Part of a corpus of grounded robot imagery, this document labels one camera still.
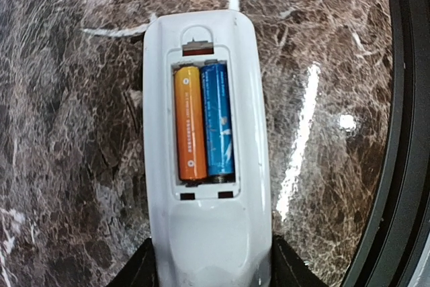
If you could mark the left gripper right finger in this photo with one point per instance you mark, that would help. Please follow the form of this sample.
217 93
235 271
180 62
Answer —
287 268

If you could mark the white remote control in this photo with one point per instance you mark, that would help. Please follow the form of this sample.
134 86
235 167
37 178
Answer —
206 233

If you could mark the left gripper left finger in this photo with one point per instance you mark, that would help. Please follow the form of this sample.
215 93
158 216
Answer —
140 270

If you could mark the black front rail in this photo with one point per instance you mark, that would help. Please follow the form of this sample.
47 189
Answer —
394 249

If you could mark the blue battery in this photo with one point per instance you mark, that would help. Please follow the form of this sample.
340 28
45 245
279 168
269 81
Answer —
218 124

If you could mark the orange battery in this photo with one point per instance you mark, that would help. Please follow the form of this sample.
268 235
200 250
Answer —
190 124

